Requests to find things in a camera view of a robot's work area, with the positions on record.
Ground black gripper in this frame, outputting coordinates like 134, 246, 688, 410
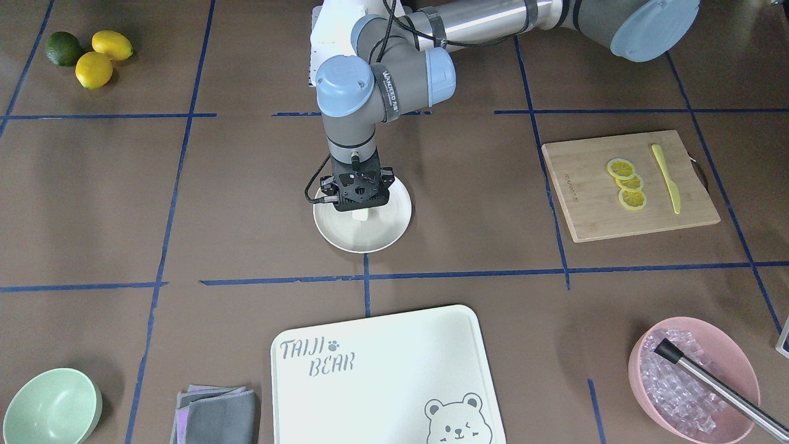
332, 154, 382, 176

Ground cream round plate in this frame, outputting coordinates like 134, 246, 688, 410
313, 178, 412, 253

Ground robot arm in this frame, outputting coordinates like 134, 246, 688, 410
309, 1, 701, 180

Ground white bear tray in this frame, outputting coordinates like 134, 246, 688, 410
271, 305, 507, 443

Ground bamboo cutting board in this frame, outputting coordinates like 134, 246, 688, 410
542, 130, 721, 244

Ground lemon slice top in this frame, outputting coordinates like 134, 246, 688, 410
606, 158, 636, 180

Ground lemon slice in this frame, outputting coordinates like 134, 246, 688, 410
618, 189, 647, 211
606, 158, 636, 180
615, 173, 644, 193

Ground lemon slice bottom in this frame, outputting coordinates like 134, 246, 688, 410
618, 189, 647, 211

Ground lemon slice middle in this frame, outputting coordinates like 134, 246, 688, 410
615, 173, 644, 193

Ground yellow lemon upper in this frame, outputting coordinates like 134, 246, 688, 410
91, 29, 134, 61

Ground yellow lemon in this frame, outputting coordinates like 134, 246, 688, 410
75, 52, 113, 90
91, 29, 134, 61

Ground grey folded cloth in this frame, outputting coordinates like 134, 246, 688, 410
170, 385, 257, 443

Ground yellow lemon lower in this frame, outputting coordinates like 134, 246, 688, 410
75, 52, 113, 90

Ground yellow plastic knife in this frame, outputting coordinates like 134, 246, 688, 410
650, 144, 682, 215

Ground green lime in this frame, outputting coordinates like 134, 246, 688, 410
46, 31, 84, 67

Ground pink bowl with ice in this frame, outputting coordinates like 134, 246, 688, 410
628, 316, 762, 443

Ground green bowl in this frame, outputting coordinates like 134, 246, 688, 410
2, 368, 102, 443

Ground white cup rack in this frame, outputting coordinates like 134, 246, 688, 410
774, 318, 789, 359

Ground steel muddler black tip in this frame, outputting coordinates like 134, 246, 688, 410
653, 339, 788, 443

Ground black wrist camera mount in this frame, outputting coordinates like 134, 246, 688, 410
314, 168, 395, 213

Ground white pole mount base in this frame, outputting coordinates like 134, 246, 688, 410
308, 1, 387, 88

